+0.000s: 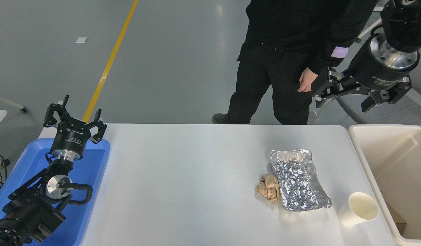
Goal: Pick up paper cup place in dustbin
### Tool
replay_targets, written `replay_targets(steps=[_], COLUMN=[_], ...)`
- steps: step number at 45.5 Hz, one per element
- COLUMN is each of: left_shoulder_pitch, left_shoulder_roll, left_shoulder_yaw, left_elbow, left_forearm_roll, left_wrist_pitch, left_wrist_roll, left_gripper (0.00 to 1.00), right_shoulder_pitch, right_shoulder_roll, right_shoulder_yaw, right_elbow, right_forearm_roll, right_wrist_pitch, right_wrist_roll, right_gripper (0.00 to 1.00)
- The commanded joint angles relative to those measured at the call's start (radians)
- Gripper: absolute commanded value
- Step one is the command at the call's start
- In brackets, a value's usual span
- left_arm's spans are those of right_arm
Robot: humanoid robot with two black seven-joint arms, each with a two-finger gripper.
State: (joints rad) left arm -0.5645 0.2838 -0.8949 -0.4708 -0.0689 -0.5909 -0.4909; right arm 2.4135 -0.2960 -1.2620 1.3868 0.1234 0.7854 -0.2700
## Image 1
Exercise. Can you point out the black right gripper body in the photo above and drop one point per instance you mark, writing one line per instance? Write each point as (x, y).
(374, 77)

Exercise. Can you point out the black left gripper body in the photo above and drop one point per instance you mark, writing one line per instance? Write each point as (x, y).
(71, 140)

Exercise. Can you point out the white paper cup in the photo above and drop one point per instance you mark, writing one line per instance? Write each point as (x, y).
(360, 206)

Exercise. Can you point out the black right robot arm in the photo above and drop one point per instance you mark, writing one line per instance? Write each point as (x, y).
(403, 27)

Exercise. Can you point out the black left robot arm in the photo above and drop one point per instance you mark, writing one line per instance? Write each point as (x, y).
(29, 212)

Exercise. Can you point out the person's hand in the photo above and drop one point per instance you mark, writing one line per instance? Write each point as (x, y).
(306, 80)

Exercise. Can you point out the blue plastic tray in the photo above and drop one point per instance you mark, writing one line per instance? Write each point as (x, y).
(90, 164)

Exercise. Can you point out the white chair base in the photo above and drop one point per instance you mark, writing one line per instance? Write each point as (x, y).
(367, 30)

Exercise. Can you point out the white leg with caster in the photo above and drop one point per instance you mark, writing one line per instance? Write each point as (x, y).
(8, 102)

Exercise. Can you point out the large pale plastic bin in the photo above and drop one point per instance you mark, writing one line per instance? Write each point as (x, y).
(395, 160)

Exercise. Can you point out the person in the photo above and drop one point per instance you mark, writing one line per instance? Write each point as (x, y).
(282, 41)

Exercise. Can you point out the white paper scrap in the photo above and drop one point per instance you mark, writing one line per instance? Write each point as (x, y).
(81, 40)

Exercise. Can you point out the crumpled foil tray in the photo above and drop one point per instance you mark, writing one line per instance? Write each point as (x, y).
(299, 181)

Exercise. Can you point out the crumpled tan paper ball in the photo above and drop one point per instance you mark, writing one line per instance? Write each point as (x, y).
(267, 188)

